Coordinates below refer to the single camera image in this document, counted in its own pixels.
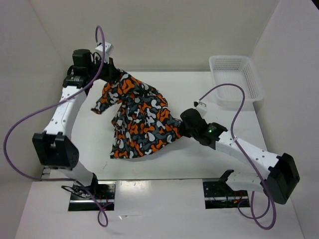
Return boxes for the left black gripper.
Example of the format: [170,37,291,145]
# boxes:
[88,55,122,83]

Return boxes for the orange camouflage shorts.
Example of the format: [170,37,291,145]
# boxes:
[91,70,182,159]

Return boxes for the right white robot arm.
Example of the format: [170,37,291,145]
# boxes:
[180,109,300,205]

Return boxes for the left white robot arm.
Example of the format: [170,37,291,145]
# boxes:
[32,46,115,199]

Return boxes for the white plastic basket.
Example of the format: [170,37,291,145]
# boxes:
[209,55,265,109]

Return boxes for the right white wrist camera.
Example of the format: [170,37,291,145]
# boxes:
[193,101,207,118]

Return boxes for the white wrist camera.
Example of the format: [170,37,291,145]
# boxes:
[95,42,114,56]
[193,101,207,118]

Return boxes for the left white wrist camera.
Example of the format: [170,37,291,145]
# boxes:
[95,42,114,56]

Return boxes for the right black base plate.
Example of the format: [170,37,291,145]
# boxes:
[202,180,250,209]

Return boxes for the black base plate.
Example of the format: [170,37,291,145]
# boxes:
[61,181,117,212]
[202,180,250,209]

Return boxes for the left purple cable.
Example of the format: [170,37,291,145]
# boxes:
[4,25,114,229]

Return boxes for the purple cable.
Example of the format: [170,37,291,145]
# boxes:
[199,84,277,230]
[4,25,114,229]

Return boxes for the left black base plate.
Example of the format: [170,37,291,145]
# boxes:
[61,181,117,212]

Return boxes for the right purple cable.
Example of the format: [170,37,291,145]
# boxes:
[199,84,277,230]

